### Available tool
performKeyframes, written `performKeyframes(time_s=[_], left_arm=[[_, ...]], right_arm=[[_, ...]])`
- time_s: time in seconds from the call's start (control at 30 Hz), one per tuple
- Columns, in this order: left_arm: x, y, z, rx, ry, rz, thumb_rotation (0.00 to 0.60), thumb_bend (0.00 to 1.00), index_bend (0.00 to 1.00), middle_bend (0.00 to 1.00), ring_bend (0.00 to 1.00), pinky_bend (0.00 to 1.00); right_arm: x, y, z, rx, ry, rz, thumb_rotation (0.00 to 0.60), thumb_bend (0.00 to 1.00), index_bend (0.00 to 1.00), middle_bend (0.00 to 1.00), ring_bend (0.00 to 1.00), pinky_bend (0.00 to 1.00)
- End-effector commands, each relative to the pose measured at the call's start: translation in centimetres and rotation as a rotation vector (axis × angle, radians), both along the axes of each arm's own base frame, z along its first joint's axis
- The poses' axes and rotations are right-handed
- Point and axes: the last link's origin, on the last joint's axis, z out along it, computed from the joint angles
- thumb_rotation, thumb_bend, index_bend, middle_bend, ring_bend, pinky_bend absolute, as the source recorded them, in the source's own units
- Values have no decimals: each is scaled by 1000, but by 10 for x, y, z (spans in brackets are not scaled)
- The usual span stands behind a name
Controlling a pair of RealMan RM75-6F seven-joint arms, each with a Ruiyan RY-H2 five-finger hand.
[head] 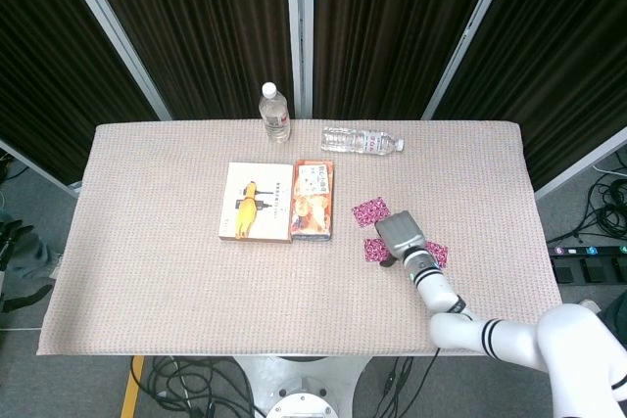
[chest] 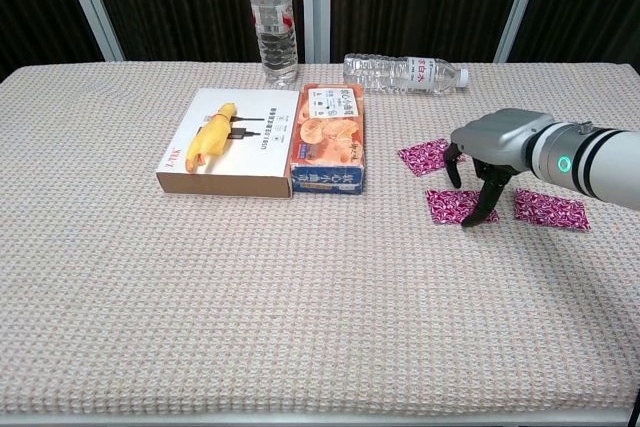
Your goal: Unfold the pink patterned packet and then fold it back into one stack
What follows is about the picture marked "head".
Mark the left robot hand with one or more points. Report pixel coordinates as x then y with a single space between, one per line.
12 242

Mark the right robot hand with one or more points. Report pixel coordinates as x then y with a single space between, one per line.
401 234

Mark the red patterned foil packet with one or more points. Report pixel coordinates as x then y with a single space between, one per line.
374 250
371 211
438 254

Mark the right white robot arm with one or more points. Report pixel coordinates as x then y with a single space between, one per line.
441 291

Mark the orange snack box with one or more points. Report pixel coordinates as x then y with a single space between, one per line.
313 207

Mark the clear plastic water bottle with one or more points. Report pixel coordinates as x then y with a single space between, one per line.
275 119
352 140

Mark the black power strip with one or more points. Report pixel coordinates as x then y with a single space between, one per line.
588 261

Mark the dark pleated curtain panel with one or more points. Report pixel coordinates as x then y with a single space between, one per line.
206 26
563 56
49 56
392 26

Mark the beige waffle-weave tablecloth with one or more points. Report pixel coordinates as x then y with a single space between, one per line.
196 291

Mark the white shoe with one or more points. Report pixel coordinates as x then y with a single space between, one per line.
592 305

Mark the aluminium partition frame rail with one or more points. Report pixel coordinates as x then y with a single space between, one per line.
39 168
583 163

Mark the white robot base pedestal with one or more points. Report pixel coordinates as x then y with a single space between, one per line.
299 388

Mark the aluminium partition frame post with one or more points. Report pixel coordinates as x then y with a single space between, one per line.
112 36
470 31
300 36

